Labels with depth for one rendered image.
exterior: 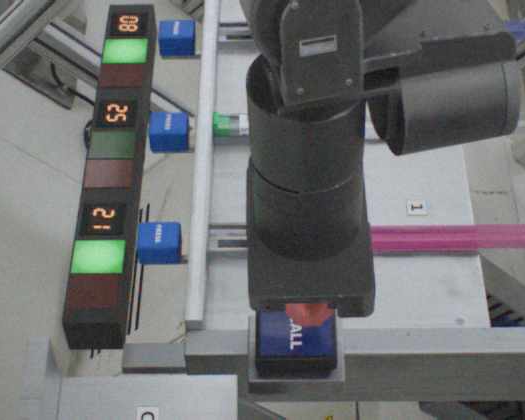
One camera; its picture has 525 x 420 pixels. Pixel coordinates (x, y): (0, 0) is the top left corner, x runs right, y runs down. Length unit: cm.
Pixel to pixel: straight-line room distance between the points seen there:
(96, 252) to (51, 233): 94
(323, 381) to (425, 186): 20
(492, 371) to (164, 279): 75
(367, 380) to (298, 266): 18
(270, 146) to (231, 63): 39
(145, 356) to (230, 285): 8
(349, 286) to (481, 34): 15
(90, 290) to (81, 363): 74
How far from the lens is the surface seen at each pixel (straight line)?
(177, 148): 84
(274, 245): 56
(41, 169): 178
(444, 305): 74
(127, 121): 87
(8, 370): 156
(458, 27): 51
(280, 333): 66
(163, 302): 139
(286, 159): 51
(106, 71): 91
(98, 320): 75
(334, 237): 56
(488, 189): 144
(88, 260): 78
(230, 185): 80
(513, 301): 123
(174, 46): 91
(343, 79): 47
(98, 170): 83
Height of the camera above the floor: 118
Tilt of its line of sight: 34 degrees down
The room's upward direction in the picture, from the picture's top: 56 degrees clockwise
